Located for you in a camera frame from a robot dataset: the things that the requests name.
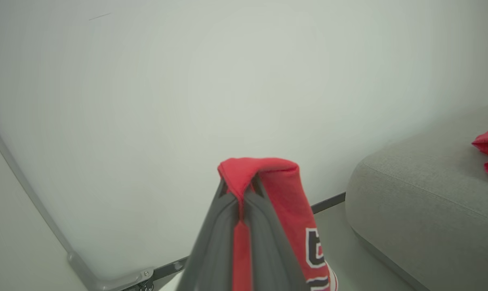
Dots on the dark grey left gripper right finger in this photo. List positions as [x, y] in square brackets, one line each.
[270, 250]

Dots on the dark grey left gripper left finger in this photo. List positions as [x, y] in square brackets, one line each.
[213, 250]

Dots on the red garment with black lettering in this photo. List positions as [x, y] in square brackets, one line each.
[286, 190]

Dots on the small black caster wheel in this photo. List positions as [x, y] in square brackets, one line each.
[146, 287]

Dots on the grey fabric sofa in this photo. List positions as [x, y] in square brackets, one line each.
[430, 210]

